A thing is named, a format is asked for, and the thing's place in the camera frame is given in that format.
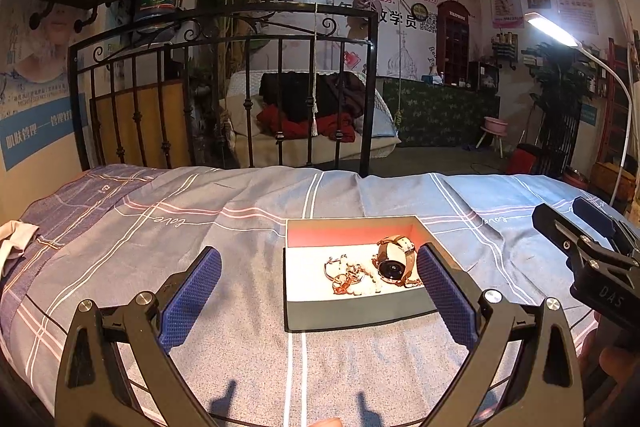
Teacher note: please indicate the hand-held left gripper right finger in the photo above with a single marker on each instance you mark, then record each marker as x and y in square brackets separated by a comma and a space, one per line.
[450, 302]

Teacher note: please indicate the green box with pink interior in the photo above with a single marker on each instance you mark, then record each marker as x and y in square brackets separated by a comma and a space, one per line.
[350, 312]

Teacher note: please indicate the white floor lamp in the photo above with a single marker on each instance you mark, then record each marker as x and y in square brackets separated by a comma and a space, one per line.
[555, 31]

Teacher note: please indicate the person's right hand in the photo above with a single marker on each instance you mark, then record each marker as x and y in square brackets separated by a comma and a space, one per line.
[620, 364]

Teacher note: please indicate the pile of dark clothes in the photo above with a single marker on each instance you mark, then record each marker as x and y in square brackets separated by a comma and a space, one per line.
[300, 107]

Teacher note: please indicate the beige cloth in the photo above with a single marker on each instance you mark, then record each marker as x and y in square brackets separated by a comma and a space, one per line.
[17, 242]

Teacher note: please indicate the red phone booth cabinet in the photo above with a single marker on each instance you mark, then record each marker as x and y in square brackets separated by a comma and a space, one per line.
[454, 47]

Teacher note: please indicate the green patterned counter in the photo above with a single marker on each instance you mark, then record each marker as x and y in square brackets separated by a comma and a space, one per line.
[440, 117]

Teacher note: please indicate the person's left hand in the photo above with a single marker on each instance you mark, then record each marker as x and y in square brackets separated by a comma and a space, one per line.
[329, 422]

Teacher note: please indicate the wooden ladder shelf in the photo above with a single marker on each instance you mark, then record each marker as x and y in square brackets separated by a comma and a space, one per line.
[617, 107]

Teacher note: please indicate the black metal bed frame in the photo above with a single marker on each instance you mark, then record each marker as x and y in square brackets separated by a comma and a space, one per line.
[225, 37]

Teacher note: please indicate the pink stool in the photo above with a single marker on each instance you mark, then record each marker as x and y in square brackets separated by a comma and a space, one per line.
[492, 127]

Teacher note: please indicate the striped grey-blue bed blanket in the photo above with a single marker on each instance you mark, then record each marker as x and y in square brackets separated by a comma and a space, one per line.
[150, 237]

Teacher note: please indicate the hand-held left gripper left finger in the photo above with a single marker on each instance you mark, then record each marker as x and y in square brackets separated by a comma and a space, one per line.
[192, 302]

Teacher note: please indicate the red bin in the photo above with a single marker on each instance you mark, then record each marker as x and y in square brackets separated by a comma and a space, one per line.
[524, 161]

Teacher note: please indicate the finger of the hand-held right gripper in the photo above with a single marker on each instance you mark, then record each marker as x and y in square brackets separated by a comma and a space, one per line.
[555, 219]
[595, 213]

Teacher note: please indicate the wall poster with face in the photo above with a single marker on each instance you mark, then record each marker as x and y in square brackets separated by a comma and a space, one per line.
[35, 97]

